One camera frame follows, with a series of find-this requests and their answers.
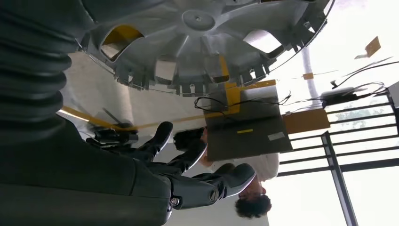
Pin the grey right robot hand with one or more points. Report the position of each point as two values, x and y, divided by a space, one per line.
78 174

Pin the yellow tape strip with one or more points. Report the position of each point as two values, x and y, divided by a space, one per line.
93 120

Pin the dark grey flat board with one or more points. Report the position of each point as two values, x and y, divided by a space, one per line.
249 131

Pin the person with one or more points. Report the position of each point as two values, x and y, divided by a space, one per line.
265 168

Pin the brown cardboard sheet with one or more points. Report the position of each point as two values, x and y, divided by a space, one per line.
307 121

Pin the white pipe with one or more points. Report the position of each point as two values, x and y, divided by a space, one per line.
310 75

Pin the dark metal window railing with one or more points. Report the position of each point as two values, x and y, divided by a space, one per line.
339 174

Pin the black power adapter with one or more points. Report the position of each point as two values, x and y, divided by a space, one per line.
338 96

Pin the small brown tag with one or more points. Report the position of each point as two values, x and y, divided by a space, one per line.
372 46

